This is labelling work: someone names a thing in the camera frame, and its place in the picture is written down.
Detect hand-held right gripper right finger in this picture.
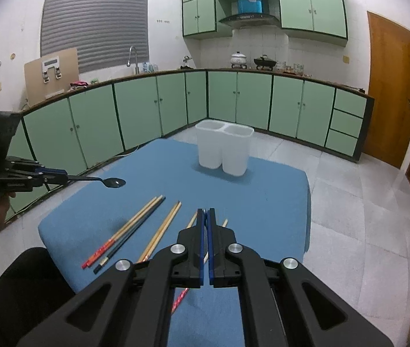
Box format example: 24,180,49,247
208,208,395,347

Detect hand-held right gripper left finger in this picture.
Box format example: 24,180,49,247
16,208,208,347

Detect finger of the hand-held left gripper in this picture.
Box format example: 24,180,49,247
28,163,67,176
28,174,69,189

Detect group of wooden chopsticks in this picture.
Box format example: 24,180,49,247
82,195,229,313

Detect white two-compartment utensil holder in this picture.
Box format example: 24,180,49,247
195,120,255,177

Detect blue table cloth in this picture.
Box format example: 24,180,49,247
38,139,312,347

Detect brown cardboard panel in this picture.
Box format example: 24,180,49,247
23,47,79,108

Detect green base cabinets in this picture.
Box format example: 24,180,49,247
0,68,375,230

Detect person's black clothed leg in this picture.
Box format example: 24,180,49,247
0,247,76,347

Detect steel kitchen faucet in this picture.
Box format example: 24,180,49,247
126,46,140,75

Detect grey window blind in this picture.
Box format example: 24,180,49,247
40,0,150,73

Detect green cabinet drawer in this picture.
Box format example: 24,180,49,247
334,89,367,118
325,129,359,160
331,110,364,139

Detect black wok with lid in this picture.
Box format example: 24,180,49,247
253,55,277,70

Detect closed wooden door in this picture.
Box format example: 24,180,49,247
363,11,410,169

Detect range hood with blue film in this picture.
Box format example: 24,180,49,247
218,0,281,28

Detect white plastic bracket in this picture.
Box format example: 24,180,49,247
42,57,63,84

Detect green wall cabinets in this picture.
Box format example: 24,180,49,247
181,0,349,47

